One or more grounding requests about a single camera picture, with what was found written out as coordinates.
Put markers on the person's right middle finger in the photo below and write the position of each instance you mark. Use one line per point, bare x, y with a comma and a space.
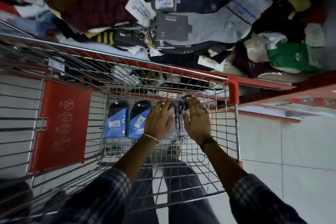
196, 104

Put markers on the person's right little finger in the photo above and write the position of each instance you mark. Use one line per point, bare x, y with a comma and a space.
206, 115

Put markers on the red plastic cart seat flap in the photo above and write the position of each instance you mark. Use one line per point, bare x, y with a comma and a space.
60, 126

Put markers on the maroon knit garment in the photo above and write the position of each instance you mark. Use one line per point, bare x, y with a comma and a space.
97, 8

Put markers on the green garment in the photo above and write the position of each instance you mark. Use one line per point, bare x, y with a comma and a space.
288, 57

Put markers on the person's right hand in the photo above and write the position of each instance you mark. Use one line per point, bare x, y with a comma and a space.
198, 124

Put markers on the white price tag on cart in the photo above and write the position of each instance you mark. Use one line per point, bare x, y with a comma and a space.
56, 64

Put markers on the person's left forearm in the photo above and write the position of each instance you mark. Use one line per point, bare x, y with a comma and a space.
133, 155

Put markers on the person's plaid right sleeve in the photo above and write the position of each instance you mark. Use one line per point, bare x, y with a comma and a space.
259, 202

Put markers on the grey sock with blue stripes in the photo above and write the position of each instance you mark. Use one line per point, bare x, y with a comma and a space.
223, 24

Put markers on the person's blue jeans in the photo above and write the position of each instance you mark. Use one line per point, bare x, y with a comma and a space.
183, 195

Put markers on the white crumpled garment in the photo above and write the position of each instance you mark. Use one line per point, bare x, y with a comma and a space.
258, 45

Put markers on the white tag with red star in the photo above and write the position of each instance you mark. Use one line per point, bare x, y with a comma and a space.
212, 64

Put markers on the clear black sock packet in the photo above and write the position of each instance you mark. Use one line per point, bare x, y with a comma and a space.
181, 105

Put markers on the blue sock packet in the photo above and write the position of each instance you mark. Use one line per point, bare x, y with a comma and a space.
137, 124
116, 125

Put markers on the person's right forearm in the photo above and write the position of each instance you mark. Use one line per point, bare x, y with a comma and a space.
223, 160

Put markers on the dark wrist band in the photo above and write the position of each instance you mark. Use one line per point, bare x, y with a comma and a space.
208, 141

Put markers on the yellow black striped sock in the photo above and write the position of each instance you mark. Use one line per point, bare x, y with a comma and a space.
105, 38

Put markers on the person's plaid left sleeve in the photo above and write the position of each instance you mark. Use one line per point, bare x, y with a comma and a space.
99, 200

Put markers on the person's left thumb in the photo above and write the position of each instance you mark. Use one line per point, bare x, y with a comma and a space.
171, 120

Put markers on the person's plaid sleeve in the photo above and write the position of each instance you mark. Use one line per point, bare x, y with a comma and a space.
259, 202
99, 200

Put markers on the silver bangle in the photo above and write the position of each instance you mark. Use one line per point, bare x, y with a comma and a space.
151, 137

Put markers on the clear white sock packet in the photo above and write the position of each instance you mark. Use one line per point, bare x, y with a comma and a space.
172, 130

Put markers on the red cart corner bumper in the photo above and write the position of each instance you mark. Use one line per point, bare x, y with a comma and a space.
233, 92

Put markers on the person's left hand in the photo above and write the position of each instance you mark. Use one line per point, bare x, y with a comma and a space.
157, 122

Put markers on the person's right thumb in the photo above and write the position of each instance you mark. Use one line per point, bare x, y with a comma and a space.
185, 121

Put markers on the white paper tag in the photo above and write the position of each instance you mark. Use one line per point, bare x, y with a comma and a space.
137, 7

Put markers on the person's foot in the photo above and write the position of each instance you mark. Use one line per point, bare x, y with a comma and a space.
173, 149

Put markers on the light blue cloth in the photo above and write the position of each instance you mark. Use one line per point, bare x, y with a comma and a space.
48, 24

